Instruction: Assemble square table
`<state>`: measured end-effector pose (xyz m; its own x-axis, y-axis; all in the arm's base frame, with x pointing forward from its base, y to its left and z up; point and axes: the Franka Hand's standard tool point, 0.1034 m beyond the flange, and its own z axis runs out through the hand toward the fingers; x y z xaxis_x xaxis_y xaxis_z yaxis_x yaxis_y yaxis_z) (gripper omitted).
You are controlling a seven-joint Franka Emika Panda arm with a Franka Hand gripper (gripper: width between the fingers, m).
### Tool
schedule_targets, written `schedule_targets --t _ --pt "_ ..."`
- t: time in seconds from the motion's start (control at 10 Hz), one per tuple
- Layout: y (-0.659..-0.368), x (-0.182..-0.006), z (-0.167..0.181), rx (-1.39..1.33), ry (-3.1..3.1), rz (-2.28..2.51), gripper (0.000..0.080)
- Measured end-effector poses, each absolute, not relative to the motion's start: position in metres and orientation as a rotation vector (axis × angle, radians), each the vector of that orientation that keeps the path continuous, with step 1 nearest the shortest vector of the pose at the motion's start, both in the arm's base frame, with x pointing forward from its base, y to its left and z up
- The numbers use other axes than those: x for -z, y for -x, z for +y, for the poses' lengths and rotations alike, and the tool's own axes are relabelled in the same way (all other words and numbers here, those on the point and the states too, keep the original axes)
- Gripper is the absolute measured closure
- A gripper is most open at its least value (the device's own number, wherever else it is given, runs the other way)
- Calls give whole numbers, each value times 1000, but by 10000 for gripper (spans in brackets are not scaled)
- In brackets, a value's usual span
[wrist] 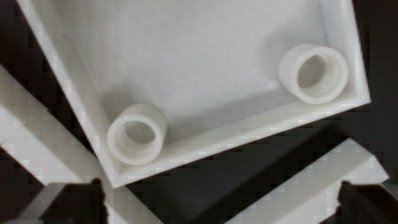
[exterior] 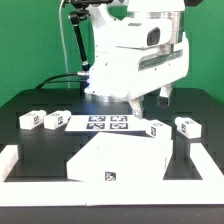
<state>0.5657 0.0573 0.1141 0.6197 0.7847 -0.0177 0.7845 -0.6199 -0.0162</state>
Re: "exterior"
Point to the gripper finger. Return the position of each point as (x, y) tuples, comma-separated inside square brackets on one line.
[(137, 108), (163, 100)]

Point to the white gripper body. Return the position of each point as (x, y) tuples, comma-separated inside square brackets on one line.
[(126, 74)]

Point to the white square tabletop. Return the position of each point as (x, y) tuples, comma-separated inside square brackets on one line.
[(120, 158)]

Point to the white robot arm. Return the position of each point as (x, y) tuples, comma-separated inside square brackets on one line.
[(149, 23)]

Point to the white marker tag sheet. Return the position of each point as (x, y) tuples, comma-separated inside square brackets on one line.
[(84, 123)]

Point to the white U-shaped obstacle fence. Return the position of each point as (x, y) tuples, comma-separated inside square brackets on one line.
[(209, 189)]

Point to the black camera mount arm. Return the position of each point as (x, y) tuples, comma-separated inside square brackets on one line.
[(76, 17)]

